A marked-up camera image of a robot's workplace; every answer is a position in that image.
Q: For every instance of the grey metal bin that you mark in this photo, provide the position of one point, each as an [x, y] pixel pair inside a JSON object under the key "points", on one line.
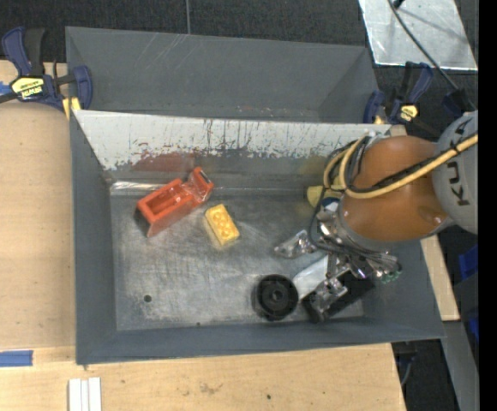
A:
{"points": [[188, 272]]}

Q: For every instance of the black round wheel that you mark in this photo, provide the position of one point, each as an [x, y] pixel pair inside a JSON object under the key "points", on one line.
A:
{"points": [[275, 297]]}

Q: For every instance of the clear glass thing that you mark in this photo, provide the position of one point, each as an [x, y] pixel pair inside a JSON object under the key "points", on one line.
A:
{"points": [[293, 246]]}

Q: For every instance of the yellow toy brick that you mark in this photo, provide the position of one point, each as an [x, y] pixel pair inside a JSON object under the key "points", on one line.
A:
{"points": [[222, 225]]}

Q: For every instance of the pale yellow rounded thing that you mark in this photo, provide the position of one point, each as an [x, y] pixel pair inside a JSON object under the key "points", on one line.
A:
{"points": [[315, 195]]}

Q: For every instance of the black flat box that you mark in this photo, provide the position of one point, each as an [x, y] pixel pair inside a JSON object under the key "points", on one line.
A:
{"points": [[357, 291]]}

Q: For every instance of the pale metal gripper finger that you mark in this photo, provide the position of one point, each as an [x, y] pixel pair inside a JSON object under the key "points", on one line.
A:
{"points": [[337, 288], [320, 305]]}

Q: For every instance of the red-orange open plastic box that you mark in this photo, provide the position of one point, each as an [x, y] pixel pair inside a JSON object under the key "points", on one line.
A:
{"points": [[167, 206]]}

